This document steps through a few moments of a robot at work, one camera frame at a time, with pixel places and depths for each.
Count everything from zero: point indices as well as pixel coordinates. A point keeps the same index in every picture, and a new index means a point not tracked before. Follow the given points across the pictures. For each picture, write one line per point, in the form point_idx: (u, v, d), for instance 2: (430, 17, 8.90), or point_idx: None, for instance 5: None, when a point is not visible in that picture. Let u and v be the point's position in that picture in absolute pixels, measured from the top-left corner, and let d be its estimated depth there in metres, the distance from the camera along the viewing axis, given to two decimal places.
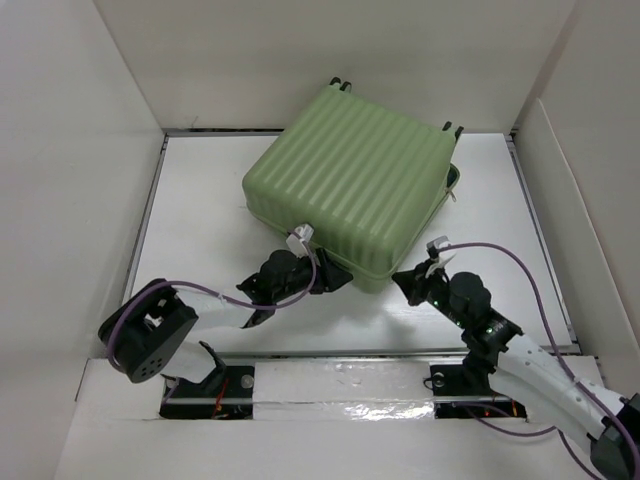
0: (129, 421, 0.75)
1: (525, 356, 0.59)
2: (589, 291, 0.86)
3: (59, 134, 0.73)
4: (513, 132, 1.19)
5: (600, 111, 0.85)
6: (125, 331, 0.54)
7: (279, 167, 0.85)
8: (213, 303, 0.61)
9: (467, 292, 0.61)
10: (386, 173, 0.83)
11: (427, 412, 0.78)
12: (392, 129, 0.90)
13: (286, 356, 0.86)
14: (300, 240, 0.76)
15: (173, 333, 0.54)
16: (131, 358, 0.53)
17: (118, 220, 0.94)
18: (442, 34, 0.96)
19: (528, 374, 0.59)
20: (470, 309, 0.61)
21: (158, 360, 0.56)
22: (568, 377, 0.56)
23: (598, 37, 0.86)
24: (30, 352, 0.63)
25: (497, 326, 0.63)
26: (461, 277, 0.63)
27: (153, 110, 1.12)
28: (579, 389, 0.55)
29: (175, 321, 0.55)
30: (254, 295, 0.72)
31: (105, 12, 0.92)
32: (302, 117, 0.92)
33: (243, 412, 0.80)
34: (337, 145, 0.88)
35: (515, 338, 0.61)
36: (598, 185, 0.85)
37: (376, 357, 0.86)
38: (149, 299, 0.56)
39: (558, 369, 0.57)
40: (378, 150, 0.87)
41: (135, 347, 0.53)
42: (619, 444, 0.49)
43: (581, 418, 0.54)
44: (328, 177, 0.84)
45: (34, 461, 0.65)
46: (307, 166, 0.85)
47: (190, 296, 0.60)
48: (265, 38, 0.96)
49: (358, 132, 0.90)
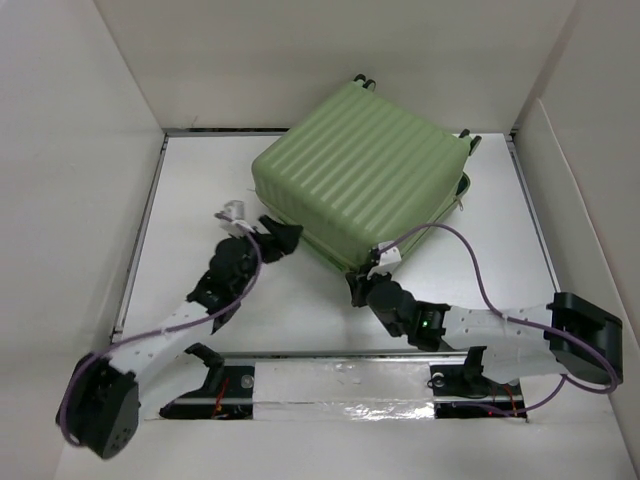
0: None
1: (462, 325, 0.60)
2: (589, 291, 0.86)
3: (58, 134, 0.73)
4: (513, 132, 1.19)
5: (601, 111, 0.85)
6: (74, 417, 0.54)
7: (288, 154, 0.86)
8: (155, 346, 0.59)
9: (391, 303, 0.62)
10: (391, 173, 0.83)
11: (427, 413, 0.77)
12: (398, 129, 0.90)
13: (286, 356, 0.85)
14: (231, 222, 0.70)
15: (117, 406, 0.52)
16: (92, 441, 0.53)
17: (118, 220, 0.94)
18: (441, 34, 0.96)
19: (477, 340, 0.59)
20: (401, 315, 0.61)
21: (124, 428, 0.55)
22: (499, 318, 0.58)
23: (599, 37, 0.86)
24: (30, 352, 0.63)
25: (433, 314, 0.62)
26: (375, 292, 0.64)
27: (153, 110, 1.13)
28: (513, 323, 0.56)
29: (115, 391, 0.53)
30: (212, 296, 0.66)
31: (105, 13, 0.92)
32: (315, 112, 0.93)
33: (243, 412, 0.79)
34: (347, 140, 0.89)
35: (447, 315, 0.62)
36: (598, 185, 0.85)
37: (376, 357, 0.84)
38: (87, 376, 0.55)
39: (489, 316, 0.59)
40: (388, 148, 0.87)
41: (88, 428, 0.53)
42: (572, 349, 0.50)
43: (536, 348, 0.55)
44: (335, 169, 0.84)
45: (34, 461, 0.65)
46: (316, 156, 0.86)
47: (127, 354, 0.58)
48: (265, 38, 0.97)
49: (368, 129, 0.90)
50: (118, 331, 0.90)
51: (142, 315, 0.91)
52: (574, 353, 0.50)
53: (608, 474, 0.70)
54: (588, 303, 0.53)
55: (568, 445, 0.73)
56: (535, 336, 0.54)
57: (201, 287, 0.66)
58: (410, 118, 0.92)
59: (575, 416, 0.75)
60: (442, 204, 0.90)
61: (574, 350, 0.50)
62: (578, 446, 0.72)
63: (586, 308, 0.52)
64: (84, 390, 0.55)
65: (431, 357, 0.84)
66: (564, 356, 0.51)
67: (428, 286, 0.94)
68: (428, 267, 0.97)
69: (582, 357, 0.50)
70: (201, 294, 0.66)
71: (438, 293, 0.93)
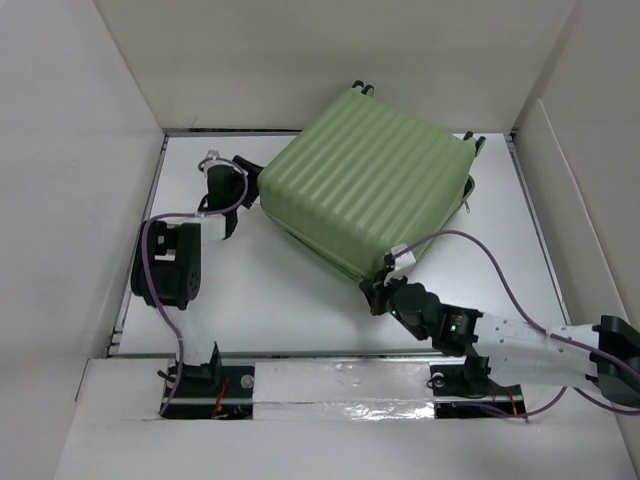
0: (128, 421, 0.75)
1: (497, 335, 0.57)
2: (589, 291, 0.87)
3: (58, 134, 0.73)
4: (513, 132, 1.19)
5: (601, 110, 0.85)
6: (155, 269, 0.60)
7: (296, 165, 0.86)
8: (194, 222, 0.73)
9: (416, 305, 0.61)
10: (402, 181, 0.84)
11: (427, 413, 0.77)
12: (402, 133, 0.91)
13: (286, 356, 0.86)
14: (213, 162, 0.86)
15: (193, 246, 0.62)
16: (177, 281, 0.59)
17: (118, 221, 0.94)
18: (441, 35, 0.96)
19: (511, 352, 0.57)
20: (426, 318, 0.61)
21: (195, 274, 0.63)
22: (540, 334, 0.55)
23: (599, 37, 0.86)
24: (31, 353, 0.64)
25: (460, 318, 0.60)
26: (402, 293, 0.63)
27: (153, 110, 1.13)
28: (556, 341, 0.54)
29: (188, 239, 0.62)
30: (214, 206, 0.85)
31: (105, 14, 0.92)
32: (321, 119, 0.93)
33: (243, 412, 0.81)
34: (354, 147, 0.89)
35: (479, 322, 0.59)
36: (598, 185, 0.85)
37: (377, 357, 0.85)
38: (153, 236, 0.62)
39: (528, 329, 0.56)
40: (396, 153, 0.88)
41: (172, 271, 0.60)
42: (618, 375, 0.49)
43: (577, 365, 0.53)
44: (344, 178, 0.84)
45: (34, 461, 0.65)
46: (323, 167, 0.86)
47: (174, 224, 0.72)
48: (265, 39, 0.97)
49: (374, 135, 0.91)
50: (118, 331, 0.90)
51: (142, 315, 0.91)
52: (621, 378, 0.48)
53: (609, 474, 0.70)
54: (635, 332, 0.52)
55: (568, 445, 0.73)
56: (579, 355, 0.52)
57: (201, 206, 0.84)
58: (410, 121, 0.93)
59: (575, 416, 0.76)
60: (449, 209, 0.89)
61: (621, 375, 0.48)
62: (577, 446, 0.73)
63: (633, 336, 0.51)
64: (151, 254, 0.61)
65: (430, 357, 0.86)
66: (607, 380, 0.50)
67: (426, 285, 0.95)
68: (428, 267, 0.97)
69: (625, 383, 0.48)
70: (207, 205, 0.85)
71: (436, 293, 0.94)
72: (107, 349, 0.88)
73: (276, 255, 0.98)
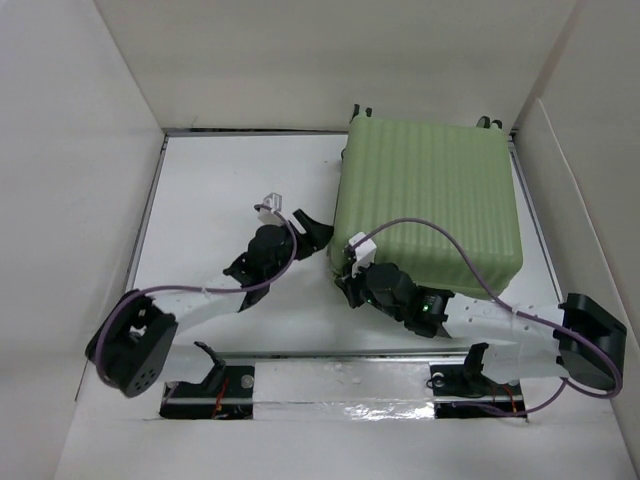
0: (128, 421, 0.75)
1: (467, 313, 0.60)
2: (589, 290, 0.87)
3: (58, 136, 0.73)
4: (513, 132, 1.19)
5: (601, 111, 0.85)
6: (111, 348, 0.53)
7: (366, 217, 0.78)
8: (195, 300, 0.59)
9: (387, 282, 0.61)
10: (468, 185, 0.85)
11: (427, 413, 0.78)
12: (429, 139, 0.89)
13: (286, 356, 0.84)
14: (270, 211, 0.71)
15: (155, 339, 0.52)
16: (122, 372, 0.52)
17: (118, 221, 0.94)
18: (441, 35, 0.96)
19: (479, 329, 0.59)
20: (397, 295, 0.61)
21: (150, 369, 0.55)
22: (507, 312, 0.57)
23: (600, 38, 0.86)
24: (30, 353, 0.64)
25: (434, 298, 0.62)
26: (375, 271, 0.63)
27: (153, 110, 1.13)
28: (521, 318, 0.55)
29: (154, 327, 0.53)
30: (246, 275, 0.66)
31: (105, 14, 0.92)
32: (357, 156, 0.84)
33: (243, 412, 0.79)
34: (405, 172, 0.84)
35: (450, 301, 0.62)
36: (598, 186, 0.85)
37: (377, 357, 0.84)
38: (129, 309, 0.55)
39: (495, 308, 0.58)
40: (439, 162, 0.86)
41: (124, 360, 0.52)
42: (580, 352, 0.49)
43: (540, 344, 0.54)
44: (424, 207, 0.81)
45: (34, 461, 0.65)
46: (398, 206, 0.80)
47: (170, 300, 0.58)
48: (264, 39, 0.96)
49: (411, 152, 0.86)
50: None
51: None
52: (582, 354, 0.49)
53: (609, 473, 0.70)
54: (601, 310, 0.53)
55: (568, 445, 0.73)
56: (541, 332, 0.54)
57: (236, 268, 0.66)
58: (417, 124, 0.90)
59: (575, 416, 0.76)
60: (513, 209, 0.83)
61: (583, 351, 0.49)
62: (576, 445, 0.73)
63: (598, 314, 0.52)
64: (119, 327, 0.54)
65: (429, 357, 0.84)
66: (571, 357, 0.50)
67: None
68: None
69: (589, 359, 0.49)
70: (238, 271, 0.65)
71: None
72: None
73: None
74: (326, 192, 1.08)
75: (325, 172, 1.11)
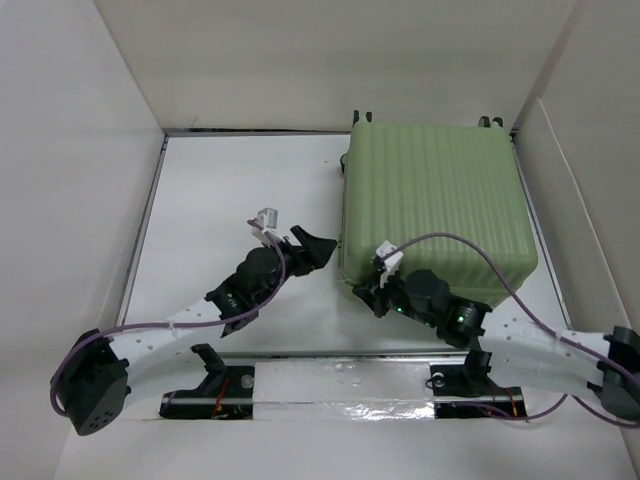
0: (129, 421, 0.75)
1: (505, 332, 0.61)
2: (590, 290, 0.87)
3: (58, 136, 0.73)
4: (513, 131, 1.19)
5: (602, 111, 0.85)
6: (66, 387, 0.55)
7: (381, 226, 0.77)
8: (160, 340, 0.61)
9: (428, 290, 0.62)
10: (478, 185, 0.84)
11: (427, 412, 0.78)
12: (432, 144, 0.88)
13: (286, 356, 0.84)
14: (263, 231, 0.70)
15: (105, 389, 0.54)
16: (77, 414, 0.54)
17: (118, 221, 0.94)
18: (441, 34, 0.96)
19: (515, 348, 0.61)
20: (435, 305, 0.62)
21: (106, 411, 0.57)
22: (551, 337, 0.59)
23: (600, 38, 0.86)
24: (30, 354, 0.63)
25: (467, 309, 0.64)
26: (414, 278, 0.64)
27: (153, 110, 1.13)
28: (565, 345, 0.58)
29: (107, 374, 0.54)
30: (232, 300, 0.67)
31: (105, 14, 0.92)
32: (363, 166, 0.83)
33: (243, 412, 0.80)
34: (413, 177, 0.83)
35: (487, 317, 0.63)
36: (599, 186, 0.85)
37: (376, 357, 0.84)
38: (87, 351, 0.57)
39: (536, 331, 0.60)
40: (446, 165, 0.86)
41: (75, 404, 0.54)
42: (622, 384, 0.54)
43: (581, 370, 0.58)
44: (436, 211, 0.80)
45: (34, 462, 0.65)
46: (410, 212, 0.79)
47: (132, 342, 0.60)
48: (265, 39, 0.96)
49: (417, 157, 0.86)
50: None
51: (142, 315, 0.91)
52: (624, 387, 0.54)
53: (609, 473, 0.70)
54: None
55: (568, 445, 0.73)
56: (586, 361, 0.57)
57: (223, 289, 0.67)
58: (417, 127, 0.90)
59: (575, 416, 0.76)
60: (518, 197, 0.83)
61: (626, 384, 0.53)
62: (577, 445, 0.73)
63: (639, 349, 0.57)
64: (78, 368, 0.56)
65: (430, 357, 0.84)
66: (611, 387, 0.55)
67: None
68: None
69: (629, 392, 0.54)
70: (221, 296, 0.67)
71: None
72: None
73: None
74: (326, 192, 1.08)
75: (325, 172, 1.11)
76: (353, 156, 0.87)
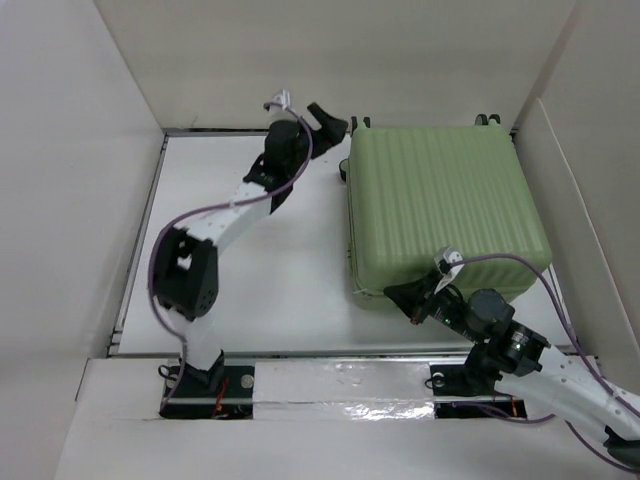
0: (128, 421, 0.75)
1: (560, 373, 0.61)
2: (590, 291, 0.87)
3: (58, 136, 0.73)
4: (513, 131, 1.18)
5: (602, 111, 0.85)
6: (163, 284, 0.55)
7: (392, 232, 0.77)
8: (227, 217, 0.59)
9: (493, 313, 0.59)
10: (484, 184, 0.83)
11: (427, 412, 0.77)
12: (434, 146, 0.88)
13: (286, 355, 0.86)
14: (283, 108, 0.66)
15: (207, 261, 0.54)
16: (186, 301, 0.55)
17: (118, 221, 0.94)
18: (441, 34, 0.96)
19: (564, 390, 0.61)
20: (495, 328, 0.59)
21: (208, 292, 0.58)
22: (605, 391, 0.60)
23: (600, 37, 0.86)
24: (30, 353, 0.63)
25: (519, 337, 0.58)
26: (481, 295, 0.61)
27: (153, 110, 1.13)
28: (617, 402, 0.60)
29: (201, 254, 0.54)
30: (268, 175, 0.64)
31: (105, 13, 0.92)
32: (366, 172, 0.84)
33: (243, 412, 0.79)
34: (419, 181, 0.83)
35: (545, 352, 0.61)
36: (599, 186, 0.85)
37: (377, 357, 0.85)
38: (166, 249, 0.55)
39: (591, 381, 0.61)
40: (451, 166, 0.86)
41: (183, 291, 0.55)
42: None
43: (620, 429, 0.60)
44: (446, 213, 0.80)
45: (34, 462, 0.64)
46: (419, 215, 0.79)
47: (203, 227, 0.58)
48: (264, 39, 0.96)
49: (420, 161, 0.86)
50: (118, 331, 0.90)
51: (143, 316, 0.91)
52: None
53: (608, 473, 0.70)
54: None
55: (568, 445, 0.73)
56: (633, 424, 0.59)
57: (255, 171, 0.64)
58: (418, 129, 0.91)
59: None
60: (526, 192, 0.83)
61: None
62: (577, 446, 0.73)
63: None
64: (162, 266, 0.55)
65: (431, 357, 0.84)
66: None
67: None
68: None
69: None
70: (257, 175, 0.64)
71: None
72: (107, 349, 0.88)
73: (276, 255, 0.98)
74: (326, 192, 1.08)
75: (325, 172, 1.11)
76: (357, 162, 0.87)
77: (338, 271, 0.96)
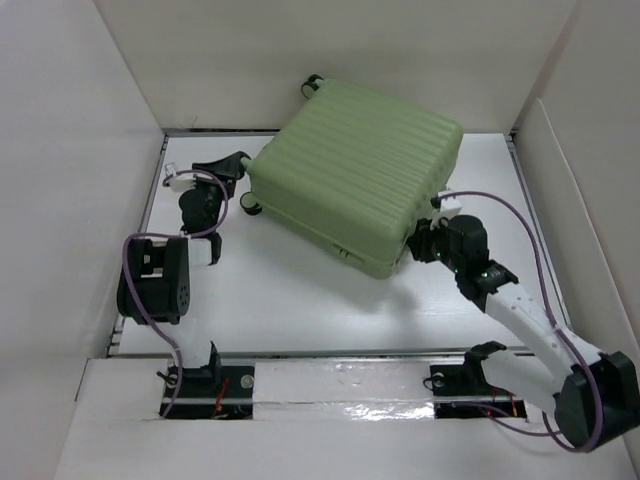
0: (127, 422, 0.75)
1: (515, 302, 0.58)
2: (589, 291, 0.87)
3: (58, 136, 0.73)
4: (514, 131, 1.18)
5: (601, 110, 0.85)
6: (141, 285, 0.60)
7: (379, 202, 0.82)
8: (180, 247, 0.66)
9: (462, 227, 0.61)
10: (385, 127, 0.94)
11: (426, 412, 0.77)
12: (323, 127, 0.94)
13: (286, 356, 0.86)
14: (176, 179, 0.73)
15: (180, 259, 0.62)
16: (164, 302, 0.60)
17: (118, 221, 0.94)
18: (440, 34, 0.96)
19: (514, 321, 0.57)
20: (464, 243, 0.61)
21: (185, 286, 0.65)
22: (550, 326, 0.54)
23: (600, 37, 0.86)
24: (29, 353, 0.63)
25: (493, 271, 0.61)
26: (461, 215, 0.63)
27: (153, 110, 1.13)
28: (557, 336, 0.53)
29: (174, 247, 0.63)
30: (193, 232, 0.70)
31: (105, 13, 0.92)
32: (303, 175, 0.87)
33: (243, 412, 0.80)
34: (345, 157, 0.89)
35: (509, 285, 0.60)
36: (598, 186, 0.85)
37: (376, 357, 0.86)
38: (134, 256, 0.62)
39: (542, 317, 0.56)
40: (353, 133, 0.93)
41: (160, 291, 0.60)
42: (582, 390, 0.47)
43: (557, 368, 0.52)
44: (382, 161, 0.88)
45: (33, 463, 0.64)
46: (376, 176, 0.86)
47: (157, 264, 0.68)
48: (264, 39, 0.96)
49: (324, 144, 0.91)
50: (118, 331, 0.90)
51: None
52: (583, 400, 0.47)
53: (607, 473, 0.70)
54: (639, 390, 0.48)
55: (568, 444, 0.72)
56: (566, 359, 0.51)
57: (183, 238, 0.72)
58: (300, 114, 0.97)
59: None
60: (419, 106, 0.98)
61: (585, 392, 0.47)
62: None
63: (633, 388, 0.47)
64: (134, 274, 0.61)
65: (430, 358, 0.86)
66: (569, 390, 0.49)
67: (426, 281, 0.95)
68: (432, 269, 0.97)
69: (584, 403, 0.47)
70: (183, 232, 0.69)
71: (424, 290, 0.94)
72: (107, 348, 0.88)
73: (276, 255, 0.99)
74: None
75: None
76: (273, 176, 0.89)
77: (338, 270, 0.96)
